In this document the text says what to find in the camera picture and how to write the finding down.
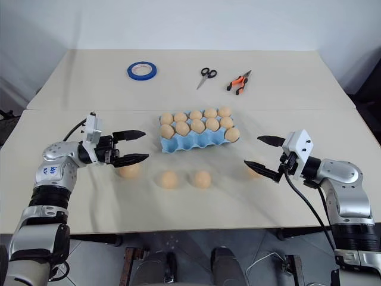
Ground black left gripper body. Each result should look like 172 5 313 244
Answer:
94 135 121 164

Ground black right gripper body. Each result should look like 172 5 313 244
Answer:
278 150 299 177

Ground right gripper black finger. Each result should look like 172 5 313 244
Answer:
257 135 288 148
243 160 282 183

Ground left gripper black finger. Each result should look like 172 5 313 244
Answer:
113 153 150 168
113 129 147 142

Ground blue egg tray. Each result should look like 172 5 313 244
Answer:
157 107 241 154

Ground blue tape roll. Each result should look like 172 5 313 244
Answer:
127 61 159 80

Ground dark grey rounded shape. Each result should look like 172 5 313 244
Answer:
210 246 248 286

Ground rusty brown metal bar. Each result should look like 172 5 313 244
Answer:
283 254 305 286
123 247 141 286

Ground black background equipment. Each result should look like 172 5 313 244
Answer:
351 44 381 147

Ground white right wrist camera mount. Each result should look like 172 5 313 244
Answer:
282 129 315 181

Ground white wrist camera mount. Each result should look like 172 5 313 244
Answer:
80 111 105 164
282 129 315 181

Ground long black right arm cable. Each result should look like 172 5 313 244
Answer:
282 166 338 250

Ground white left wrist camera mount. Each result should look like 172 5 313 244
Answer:
80 111 105 164

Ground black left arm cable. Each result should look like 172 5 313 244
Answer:
63 118 88 141

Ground short black right arm cable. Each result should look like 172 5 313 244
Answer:
317 184 333 229

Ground orange-handled pliers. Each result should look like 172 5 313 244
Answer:
226 69 253 97

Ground black table frame bar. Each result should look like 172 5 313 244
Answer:
276 226 333 241

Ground black-handled scissors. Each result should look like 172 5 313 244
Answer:
196 67 218 91

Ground thin white cable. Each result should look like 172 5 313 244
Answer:
246 252 286 277

